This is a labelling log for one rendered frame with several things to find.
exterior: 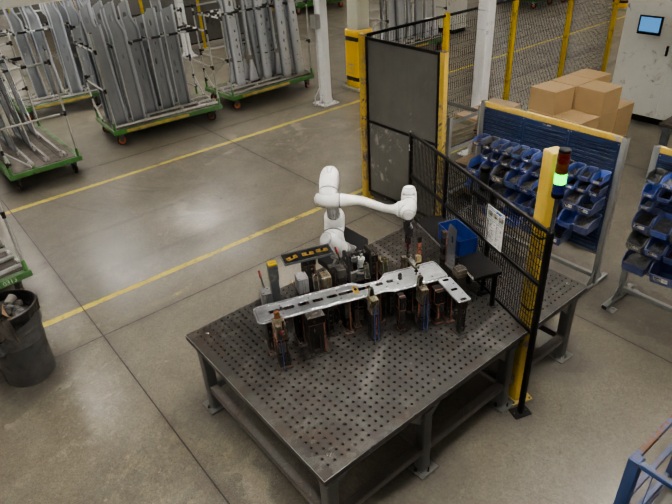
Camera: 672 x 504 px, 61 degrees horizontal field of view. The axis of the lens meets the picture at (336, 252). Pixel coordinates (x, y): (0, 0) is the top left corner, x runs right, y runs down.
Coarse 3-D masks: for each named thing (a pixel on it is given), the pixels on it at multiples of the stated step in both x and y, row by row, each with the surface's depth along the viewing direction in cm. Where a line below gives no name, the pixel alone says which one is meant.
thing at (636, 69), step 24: (648, 0) 826; (624, 24) 864; (648, 24) 835; (624, 48) 877; (648, 48) 850; (624, 72) 890; (648, 72) 863; (624, 96) 904; (648, 96) 876; (648, 120) 892
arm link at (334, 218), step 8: (328, 168) 404; (320, 176) 404; (328, 176) 399; (336, 176) 402; (320, 184) 400; (328, 184) 397; (336, 184) 400; (336, 208) 433; (328, 216) 445; (336, 216) 444; (344, 216) 462; (328, 224) 451; (336, 224) 449; (344, 224) 460
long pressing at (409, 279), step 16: (400, 272) 411; (432, 272) 408; (336, 288) 398; (384, 288) 395; (400, 288) 395; (272, 304) 387; (288, 304) 386; (320, 304) 384; (336, 304) 384; (256, 320) 374
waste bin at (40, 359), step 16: (0, 304) 455; (16, 304) 465; (32, 304) 449; (0, 320) 449; (16, 320) 438; (32, 320) 451; (0, 336) 435; (16, 336) 440; (32, 336) 457; (0, 352) 444; (16, 352) 452; (32, 352) 461; (48, 352) 479; (0, 368) 468; (16, 368) 460; (32, 368) 466; (48, 368) 480; (16, 384) 471; (32, 384) 473
